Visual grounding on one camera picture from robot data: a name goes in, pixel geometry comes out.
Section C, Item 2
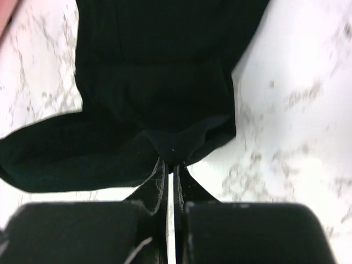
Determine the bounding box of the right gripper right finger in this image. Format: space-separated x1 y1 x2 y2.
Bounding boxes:
173 164 336 263

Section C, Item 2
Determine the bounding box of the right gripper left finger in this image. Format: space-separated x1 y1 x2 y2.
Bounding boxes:
1 159 168 263

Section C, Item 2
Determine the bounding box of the black t shirt blue logo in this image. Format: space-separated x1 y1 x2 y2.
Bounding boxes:
1 1 268 193

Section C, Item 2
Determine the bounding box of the pink three tier shelf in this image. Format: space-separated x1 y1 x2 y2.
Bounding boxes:
0 0 23 43

